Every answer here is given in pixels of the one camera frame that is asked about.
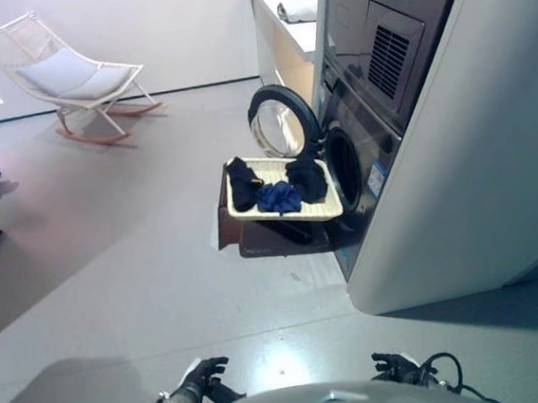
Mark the robot left black hand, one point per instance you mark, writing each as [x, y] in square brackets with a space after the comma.
[205, 376]

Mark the robot right black hand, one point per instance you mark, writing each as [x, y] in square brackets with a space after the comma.
[402, 369]

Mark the blue garment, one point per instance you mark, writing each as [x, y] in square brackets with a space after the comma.
[278, 198]

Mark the black garment with yellow tag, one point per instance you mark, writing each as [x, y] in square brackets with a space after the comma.
[241, 185]

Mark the plain black garment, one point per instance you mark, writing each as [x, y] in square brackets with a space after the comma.
[307, 179]

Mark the brown wooden stool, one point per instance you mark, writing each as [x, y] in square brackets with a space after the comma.
[227, 215]

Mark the white woven laundry basket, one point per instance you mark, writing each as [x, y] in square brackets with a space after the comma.
[317, 206]

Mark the blue energy label sticker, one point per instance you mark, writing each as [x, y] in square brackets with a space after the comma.
[377, 179]

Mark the white appliance cabinet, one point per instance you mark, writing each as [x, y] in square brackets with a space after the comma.
[485, 166]

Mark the round glass washer door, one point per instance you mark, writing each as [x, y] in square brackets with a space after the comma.
[306, 117]

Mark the grey seat cushion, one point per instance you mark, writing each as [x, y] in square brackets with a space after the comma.
[71, 77]

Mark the dark grey dryer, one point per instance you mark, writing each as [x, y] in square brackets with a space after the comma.
[353, 36]

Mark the white counter unit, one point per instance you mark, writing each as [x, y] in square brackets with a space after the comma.
[268, 39]

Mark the folded white towel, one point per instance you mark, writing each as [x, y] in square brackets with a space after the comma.
[300, 8]

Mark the white rocking chair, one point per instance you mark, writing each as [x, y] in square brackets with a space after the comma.
[10, 40]

